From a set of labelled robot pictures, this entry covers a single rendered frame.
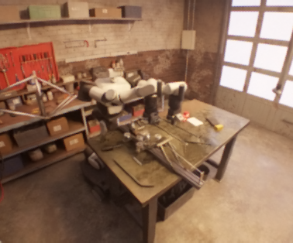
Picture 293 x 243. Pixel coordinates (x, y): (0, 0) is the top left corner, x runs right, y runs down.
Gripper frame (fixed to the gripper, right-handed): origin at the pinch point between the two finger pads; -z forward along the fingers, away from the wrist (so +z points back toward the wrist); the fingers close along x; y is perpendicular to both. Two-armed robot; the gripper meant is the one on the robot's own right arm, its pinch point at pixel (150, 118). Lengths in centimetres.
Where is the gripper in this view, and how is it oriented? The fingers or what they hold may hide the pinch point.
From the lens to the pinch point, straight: 115.8
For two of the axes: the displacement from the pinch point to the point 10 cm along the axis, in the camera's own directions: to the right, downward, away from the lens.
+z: 0.0, -8.7, -4.9
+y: -6.1, -3.8, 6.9
